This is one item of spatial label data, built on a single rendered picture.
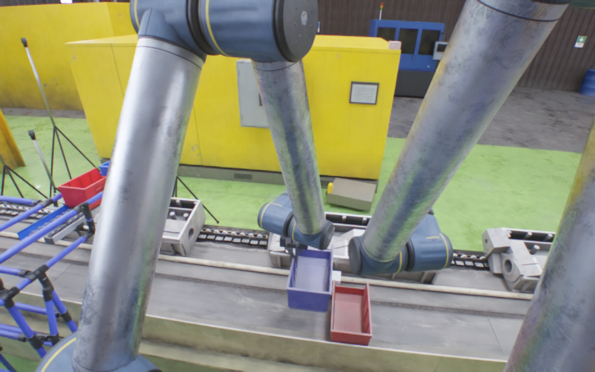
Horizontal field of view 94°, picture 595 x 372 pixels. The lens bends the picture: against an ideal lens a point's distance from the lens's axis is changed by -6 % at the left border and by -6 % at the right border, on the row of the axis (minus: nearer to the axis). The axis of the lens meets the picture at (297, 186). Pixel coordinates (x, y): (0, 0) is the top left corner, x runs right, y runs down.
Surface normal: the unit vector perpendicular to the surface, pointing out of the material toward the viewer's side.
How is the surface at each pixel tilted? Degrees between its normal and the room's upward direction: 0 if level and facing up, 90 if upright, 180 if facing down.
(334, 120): 90
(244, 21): 94
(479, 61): 106
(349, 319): 0
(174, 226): 10
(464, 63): 100
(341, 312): 0
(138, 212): 73
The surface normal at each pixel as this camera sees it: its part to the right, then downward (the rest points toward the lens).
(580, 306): -0.82, 0.20
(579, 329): -0.68, 0.26
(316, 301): -0.14, 0.53
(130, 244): 0.50, 0.18
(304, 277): 0.02, -0.86
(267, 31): -0.46, 0.64
